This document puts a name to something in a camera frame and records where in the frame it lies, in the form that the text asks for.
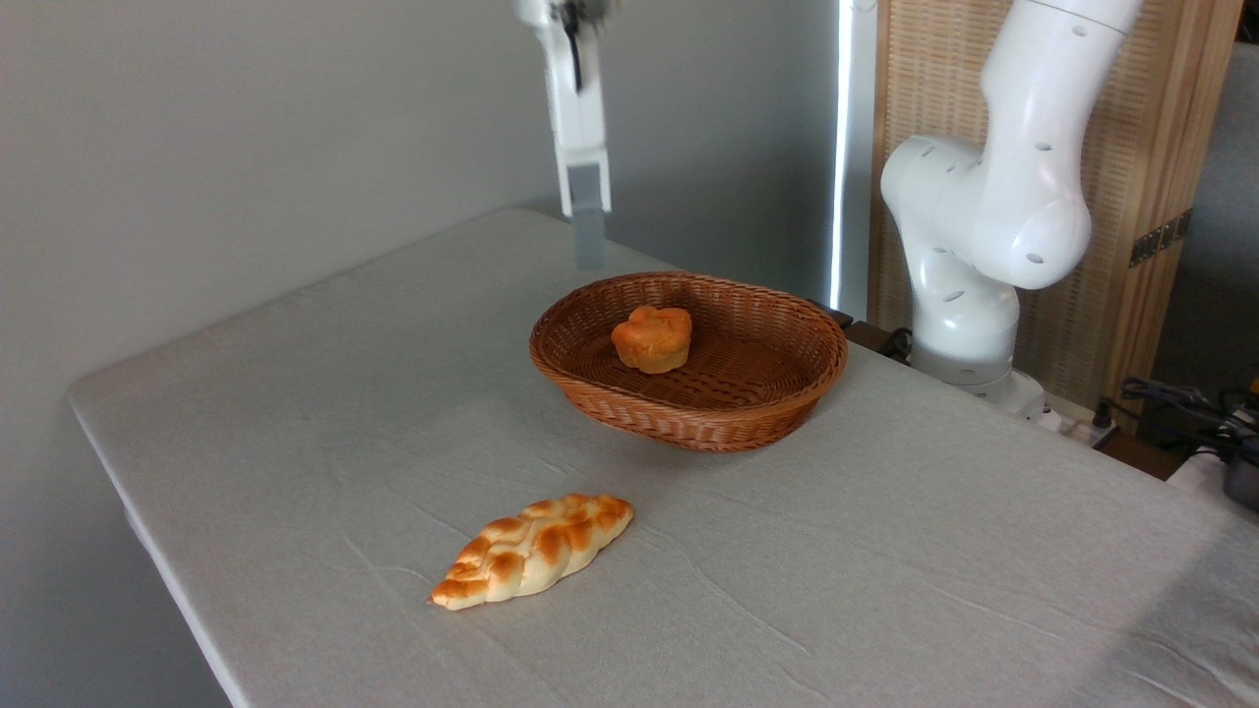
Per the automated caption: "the light grey tablecloth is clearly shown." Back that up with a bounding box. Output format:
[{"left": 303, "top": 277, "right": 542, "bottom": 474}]
[{"left": 67, "top": 206, "right": 1259, "bottom": 708}]

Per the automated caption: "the braided bread loaf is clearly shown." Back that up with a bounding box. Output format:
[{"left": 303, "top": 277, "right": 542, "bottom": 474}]
[{"left": 429, "top": 494, "right": 634, "bottom": 612}]

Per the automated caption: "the metal screen hinge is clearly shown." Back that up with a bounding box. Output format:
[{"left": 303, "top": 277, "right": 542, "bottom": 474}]
[{"left": 1129, "top": 209, "right": 1193, "bottom": 268}]

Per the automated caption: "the brown wicker basket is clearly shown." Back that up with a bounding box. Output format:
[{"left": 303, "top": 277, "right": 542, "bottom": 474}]
[{"left": 529, "top": 272, "right": 849, "bottom": 453}]

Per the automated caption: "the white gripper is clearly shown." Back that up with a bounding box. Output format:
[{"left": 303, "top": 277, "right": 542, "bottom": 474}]
[{"left": 531, "top": 15, "right": 613, "bottom": 272}]

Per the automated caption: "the black cable bundle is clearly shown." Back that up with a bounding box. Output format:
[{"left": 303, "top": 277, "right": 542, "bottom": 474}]
[{"left": 1097, "top": 377, "right": 1259, "bottom": 463}]

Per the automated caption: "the round orange bread roll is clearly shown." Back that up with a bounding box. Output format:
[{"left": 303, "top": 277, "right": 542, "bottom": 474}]
[{"left": 611, "top": 305, "right": 693, "bottom": 375}]

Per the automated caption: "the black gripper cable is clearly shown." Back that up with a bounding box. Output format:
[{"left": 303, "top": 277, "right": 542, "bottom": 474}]
[{"left": 553, "top": 0, "right": 587, "bottom": 94}]

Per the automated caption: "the white vertical pole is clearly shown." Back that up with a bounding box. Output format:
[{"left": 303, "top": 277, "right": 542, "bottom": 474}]
[{"left": 828, "top": 0, "right": 879, "bottom": 321}]

